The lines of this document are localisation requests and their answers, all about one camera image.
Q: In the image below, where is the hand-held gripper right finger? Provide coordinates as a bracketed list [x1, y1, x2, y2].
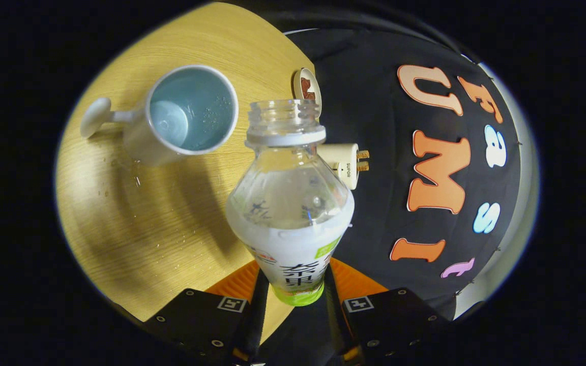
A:
[324, 257, 451, 364]

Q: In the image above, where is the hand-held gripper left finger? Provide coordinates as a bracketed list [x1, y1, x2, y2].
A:
[143, 260, 271, 364]

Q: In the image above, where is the clear juice bottle green label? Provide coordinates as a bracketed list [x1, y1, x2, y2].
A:
[225, 99, 355, 307]

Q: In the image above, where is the white cup with handle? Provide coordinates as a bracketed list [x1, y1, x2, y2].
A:
[80, 65, 239, 167]

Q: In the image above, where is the cream toaster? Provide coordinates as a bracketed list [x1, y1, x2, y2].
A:
[318, 143, 359, 190]

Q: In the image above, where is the wooden table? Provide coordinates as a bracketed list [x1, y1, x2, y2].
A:
[55, 3, 324, 341]

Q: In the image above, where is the white plate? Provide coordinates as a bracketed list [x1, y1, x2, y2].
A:
[292, 68, 322, 117]

